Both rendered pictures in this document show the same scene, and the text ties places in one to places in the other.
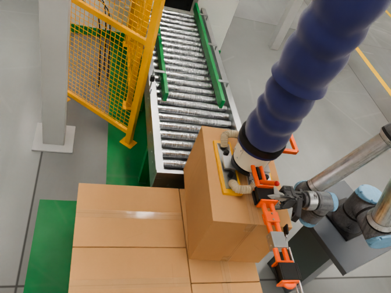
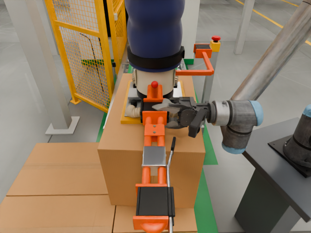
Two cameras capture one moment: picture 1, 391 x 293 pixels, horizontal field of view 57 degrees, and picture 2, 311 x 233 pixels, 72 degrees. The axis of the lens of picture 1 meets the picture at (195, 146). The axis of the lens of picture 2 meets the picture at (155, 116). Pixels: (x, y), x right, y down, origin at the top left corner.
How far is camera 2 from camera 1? 109 cm
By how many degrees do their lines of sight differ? 19
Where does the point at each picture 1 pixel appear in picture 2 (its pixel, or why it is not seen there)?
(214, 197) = (110, 126)
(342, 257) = (302, 197)
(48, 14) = (17, 21)
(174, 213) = not seen: hidden behind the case
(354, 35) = not seen: outside the picture
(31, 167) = not seen: hidden behind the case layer
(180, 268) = (104, 216)
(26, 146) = (42, 132)
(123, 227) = (60, 177)
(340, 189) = (293, 125)
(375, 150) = (301, 24)
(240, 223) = (133, 150)
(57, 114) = (54, 103)
